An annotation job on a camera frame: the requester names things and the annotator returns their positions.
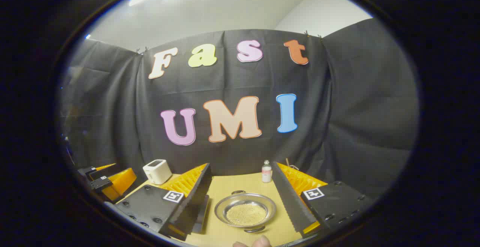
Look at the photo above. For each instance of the stainless steel pot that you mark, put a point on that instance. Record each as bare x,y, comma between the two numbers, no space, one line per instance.
225,207

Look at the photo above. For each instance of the pile of yellow soybeans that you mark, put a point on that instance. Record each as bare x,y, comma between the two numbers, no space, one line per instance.
246,214

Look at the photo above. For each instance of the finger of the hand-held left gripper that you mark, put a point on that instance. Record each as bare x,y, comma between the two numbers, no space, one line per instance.
95,171
120,183

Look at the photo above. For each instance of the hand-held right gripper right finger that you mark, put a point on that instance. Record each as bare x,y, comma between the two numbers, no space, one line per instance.
288,198

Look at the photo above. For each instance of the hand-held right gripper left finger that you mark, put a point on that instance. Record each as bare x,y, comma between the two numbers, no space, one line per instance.
193,202

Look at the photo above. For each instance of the clear bottle with pink label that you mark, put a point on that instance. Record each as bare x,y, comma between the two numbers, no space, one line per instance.
266,172

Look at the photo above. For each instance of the black backdrop cloth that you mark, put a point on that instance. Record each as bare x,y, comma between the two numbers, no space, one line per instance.
112,108

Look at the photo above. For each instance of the white toaster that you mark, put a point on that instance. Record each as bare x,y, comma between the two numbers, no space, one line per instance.
157,172

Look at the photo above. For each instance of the black induction cooktop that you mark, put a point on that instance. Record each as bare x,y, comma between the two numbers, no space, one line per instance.
202,213

